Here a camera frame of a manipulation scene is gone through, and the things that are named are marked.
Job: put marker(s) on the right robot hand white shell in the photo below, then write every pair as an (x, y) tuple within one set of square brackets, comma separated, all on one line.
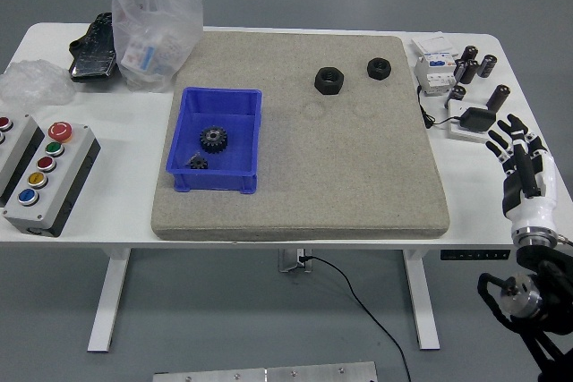
[(535, 207)]

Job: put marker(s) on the large black gear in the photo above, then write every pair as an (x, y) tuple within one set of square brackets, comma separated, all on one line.
[(213, 140)]

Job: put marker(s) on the small black gear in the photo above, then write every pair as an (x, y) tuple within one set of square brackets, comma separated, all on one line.
[(198, 163)]

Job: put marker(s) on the small black hex nut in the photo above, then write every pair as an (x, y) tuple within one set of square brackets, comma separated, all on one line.
[(379, 70)]

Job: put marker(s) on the large black hex nut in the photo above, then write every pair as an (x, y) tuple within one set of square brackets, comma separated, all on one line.
[(329, 82)]

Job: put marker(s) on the blue plastic box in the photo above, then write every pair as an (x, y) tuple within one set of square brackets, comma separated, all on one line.
[(215, 178)]

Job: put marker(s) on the grey five-button control box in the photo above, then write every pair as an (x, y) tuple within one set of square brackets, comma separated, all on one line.
[(27, 216)]

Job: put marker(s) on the grey control box red button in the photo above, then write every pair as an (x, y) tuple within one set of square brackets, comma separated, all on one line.
[(18, 149)]

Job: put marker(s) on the black table control panel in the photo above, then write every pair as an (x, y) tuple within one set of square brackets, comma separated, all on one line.
[(474, 255)]

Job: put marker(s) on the tall black cylinder capacitor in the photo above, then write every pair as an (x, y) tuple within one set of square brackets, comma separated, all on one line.
[(498, 98)]

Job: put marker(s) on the white table leg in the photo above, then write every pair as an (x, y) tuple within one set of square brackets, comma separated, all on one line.
[(423, 306), (107, 301)]

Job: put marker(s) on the white circuit breaker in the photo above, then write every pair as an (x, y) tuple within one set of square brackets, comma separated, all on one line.
[(432, 75)]

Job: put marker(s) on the grey-brown mat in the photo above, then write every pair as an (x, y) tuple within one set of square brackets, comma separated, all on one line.
[(291, 203)]

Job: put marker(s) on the silver metal plate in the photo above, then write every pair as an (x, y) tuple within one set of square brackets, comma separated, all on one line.
[(264, 374)]

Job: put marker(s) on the white plastic bag with boxes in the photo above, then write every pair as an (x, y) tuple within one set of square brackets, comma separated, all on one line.
[(152, 42)]

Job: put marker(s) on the clear bubble wrap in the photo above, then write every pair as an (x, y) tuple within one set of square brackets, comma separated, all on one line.
[(31, 84)]

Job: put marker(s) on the metal bracket under table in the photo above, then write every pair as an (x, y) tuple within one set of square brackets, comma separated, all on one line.
[(291, 261)]

